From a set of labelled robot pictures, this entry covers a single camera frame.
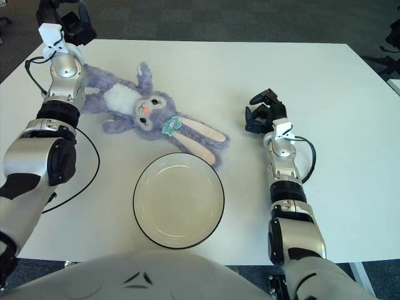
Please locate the white neighbouring table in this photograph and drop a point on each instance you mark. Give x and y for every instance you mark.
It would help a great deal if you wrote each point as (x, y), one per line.
(395, 87)

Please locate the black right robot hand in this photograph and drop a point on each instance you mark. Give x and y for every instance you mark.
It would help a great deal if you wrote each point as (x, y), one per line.
(276, 109)

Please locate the black chair wheel base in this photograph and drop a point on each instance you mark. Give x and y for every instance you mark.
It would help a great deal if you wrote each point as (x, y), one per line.
(4, 19)

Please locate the purple plush bunny doll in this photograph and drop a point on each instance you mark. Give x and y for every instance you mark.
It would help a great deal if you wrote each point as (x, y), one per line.
(125, 97)

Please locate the white plate with black rim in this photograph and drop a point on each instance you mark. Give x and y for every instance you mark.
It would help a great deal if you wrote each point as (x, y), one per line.
(178, 200)

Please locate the silver robot torso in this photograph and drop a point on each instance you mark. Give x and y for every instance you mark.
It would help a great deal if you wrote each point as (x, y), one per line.
(140, 281)

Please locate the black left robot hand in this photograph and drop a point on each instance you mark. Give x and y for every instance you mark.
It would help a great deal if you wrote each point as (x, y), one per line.
(78, 29)

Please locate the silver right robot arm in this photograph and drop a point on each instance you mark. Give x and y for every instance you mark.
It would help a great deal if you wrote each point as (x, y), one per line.
(282, 150)

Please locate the black office chair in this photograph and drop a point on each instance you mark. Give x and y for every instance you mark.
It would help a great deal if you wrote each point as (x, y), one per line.
(393, 37)

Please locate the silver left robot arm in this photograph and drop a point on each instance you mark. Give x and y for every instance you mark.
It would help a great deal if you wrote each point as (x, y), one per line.
(62, 68)

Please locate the white table leg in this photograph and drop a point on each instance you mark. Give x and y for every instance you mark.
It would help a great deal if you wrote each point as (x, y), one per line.
(359, 276)

